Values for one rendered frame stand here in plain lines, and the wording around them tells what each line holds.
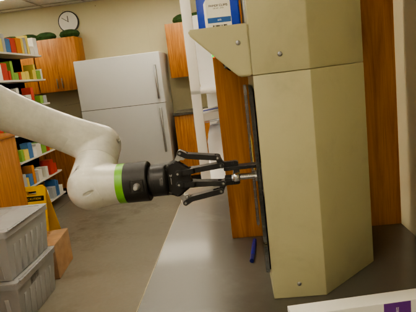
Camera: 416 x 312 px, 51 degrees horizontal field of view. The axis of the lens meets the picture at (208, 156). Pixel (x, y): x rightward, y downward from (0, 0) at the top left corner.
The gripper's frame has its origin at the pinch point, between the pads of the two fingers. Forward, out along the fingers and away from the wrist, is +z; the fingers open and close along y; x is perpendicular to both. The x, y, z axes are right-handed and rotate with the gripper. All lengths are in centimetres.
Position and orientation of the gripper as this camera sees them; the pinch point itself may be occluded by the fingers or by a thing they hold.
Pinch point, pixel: (239, 171)
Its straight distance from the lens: 99.8
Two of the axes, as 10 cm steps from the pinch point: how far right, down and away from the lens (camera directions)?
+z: 9.9, -1.0, -0.8
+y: -1.1, -9.8, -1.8
